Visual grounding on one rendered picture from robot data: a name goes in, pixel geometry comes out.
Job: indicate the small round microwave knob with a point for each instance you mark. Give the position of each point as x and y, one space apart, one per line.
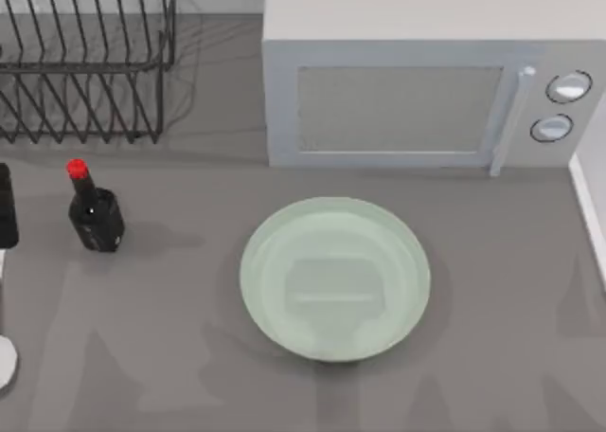
551 128

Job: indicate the large round microwave knob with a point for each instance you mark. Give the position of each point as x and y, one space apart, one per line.
568 87

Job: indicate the dark bottle with red cap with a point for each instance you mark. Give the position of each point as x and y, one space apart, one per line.
97 223

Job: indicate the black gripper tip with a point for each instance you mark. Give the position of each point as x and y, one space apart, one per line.
7 204

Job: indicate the pale green round plate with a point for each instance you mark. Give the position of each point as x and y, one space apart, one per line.
270 280

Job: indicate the microwave door with window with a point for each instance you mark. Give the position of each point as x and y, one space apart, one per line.
284 100

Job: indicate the pale grey microwave oven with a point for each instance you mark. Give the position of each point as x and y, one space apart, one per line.
379 10

